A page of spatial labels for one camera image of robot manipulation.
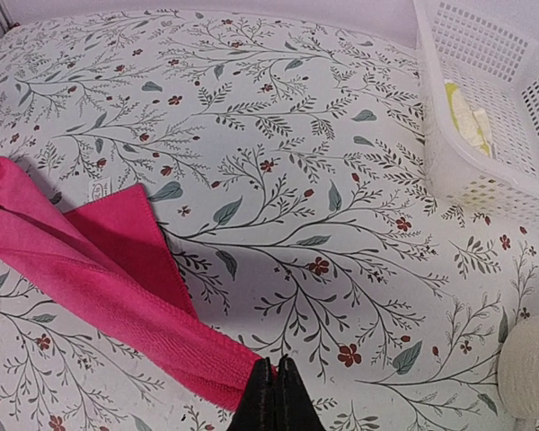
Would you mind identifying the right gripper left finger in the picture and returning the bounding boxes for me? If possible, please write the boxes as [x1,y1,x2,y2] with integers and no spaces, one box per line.
[227,358,275,431]

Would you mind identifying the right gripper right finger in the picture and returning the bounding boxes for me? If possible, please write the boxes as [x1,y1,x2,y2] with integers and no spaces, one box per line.
[274,356,325,431]

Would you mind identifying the pink red towel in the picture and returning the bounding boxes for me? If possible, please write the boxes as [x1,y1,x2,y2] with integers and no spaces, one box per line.
[0,157,276,410]

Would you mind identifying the green white patterned towel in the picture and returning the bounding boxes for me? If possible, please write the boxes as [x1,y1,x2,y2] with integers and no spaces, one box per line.
[444,80,494,158]

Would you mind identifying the cream ceramic mug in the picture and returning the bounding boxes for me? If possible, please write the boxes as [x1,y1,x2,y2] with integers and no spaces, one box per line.
[497,316,539,430]

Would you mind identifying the floral patterned table mat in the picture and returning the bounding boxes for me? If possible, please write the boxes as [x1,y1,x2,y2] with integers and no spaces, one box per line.
[0,9,539,430]

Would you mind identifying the white plastic mesh basket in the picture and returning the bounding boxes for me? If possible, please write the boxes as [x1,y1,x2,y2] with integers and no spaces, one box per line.
[414,1,539,229]

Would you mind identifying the left aluminium frame post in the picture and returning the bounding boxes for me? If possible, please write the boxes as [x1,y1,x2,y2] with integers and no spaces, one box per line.
[0,0,17,31]

